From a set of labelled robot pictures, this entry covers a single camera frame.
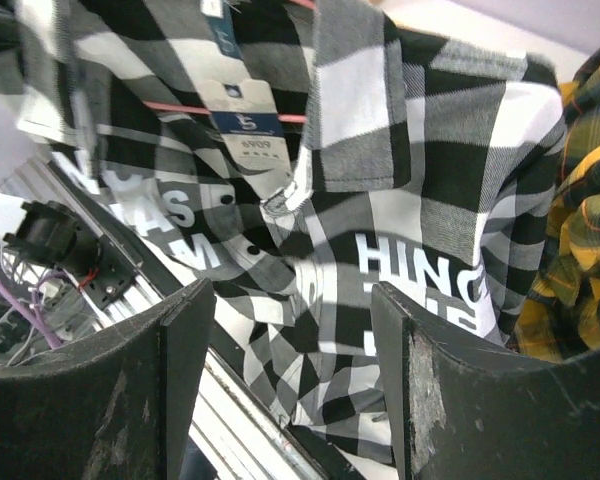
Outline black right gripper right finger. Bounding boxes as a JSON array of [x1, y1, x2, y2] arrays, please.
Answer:
[[371, 282, 600, 479]]

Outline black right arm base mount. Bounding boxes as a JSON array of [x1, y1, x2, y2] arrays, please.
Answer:
[[59, 237, 136, 310]]

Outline black white checked shirt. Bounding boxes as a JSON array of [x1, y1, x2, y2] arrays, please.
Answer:
[[0, 1, 565, 464]]

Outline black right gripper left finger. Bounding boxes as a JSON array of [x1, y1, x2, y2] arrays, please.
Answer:
[[0, 280, 216, 479]]

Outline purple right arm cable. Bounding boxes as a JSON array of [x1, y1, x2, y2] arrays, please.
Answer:
[[0, 237, 64, 350]]

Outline pink wire hanger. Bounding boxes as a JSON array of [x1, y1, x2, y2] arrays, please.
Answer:
[[142, 0, 317, 125]]

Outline white blue shirt tag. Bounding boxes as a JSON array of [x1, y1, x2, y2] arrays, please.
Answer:
[[197, 0, 291, 177]]

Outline yellow green plaid shirt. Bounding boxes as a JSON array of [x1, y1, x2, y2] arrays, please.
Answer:
[[509, 48, 600, 362]]

